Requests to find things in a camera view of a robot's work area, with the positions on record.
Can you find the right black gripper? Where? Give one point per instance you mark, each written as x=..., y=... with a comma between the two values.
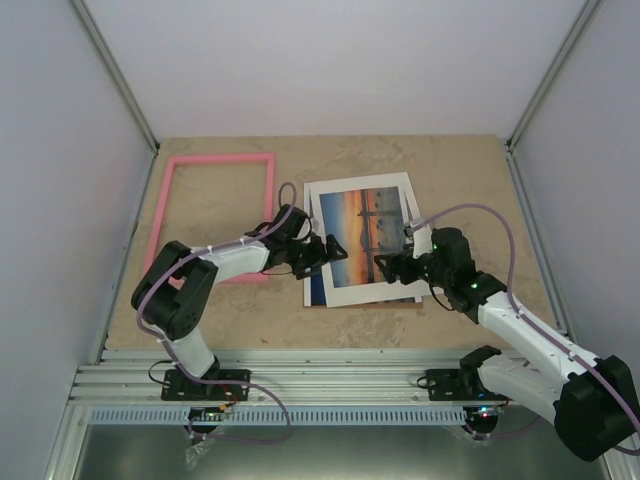
x=393, y=260

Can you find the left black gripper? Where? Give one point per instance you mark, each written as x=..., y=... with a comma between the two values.
x=319, y=257

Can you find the sunset photo with white mat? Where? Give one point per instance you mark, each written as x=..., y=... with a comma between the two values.
x=360, y=235

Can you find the pink wooden picture frame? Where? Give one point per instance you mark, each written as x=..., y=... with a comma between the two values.
x=211, y=198

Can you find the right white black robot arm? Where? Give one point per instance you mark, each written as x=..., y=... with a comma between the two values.
x=590, y=401

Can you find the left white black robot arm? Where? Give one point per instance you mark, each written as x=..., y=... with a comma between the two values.
x=172, y=297

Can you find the white passe-partout mat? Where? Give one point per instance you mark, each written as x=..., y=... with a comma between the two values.
x=360, y=292

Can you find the clear plastic bag scrap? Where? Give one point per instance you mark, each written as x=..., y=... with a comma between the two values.
x=197, y=450

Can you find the brown frame backing board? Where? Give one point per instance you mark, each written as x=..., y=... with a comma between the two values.
x=398, y=303

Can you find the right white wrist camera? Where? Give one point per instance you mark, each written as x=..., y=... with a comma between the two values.
x=418, y=237

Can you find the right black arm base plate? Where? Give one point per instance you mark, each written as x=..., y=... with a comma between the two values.
x=450, y=384

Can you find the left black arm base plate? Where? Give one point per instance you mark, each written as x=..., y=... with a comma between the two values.
x=177, y=387

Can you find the grey slotted cable duct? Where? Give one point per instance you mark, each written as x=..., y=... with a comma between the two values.
x=274, y=416

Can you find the right aluminium corner post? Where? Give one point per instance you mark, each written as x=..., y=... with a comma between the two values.
x=568, y=46

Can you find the aluminium corner post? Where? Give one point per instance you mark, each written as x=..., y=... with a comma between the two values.
x=568, y=46
x=97, y=40

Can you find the aluminium mounting rail base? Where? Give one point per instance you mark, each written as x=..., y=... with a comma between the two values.
x=303, y=377

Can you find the left aluminium corner post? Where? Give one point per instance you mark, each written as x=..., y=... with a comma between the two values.
x=97, y=40

